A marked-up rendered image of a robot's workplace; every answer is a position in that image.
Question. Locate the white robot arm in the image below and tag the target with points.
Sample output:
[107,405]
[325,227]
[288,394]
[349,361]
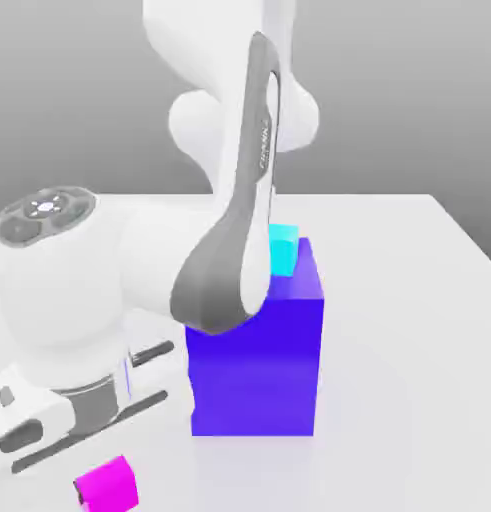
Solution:
[69,280]

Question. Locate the small cyan cube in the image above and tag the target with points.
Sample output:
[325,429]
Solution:
[284,256]

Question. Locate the large blue box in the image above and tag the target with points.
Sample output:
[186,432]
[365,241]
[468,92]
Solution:
[257,376]

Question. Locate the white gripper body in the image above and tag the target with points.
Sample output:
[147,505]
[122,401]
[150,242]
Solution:
[93,444]

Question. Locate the small magenta cube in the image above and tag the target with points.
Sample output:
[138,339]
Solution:
[109,486]

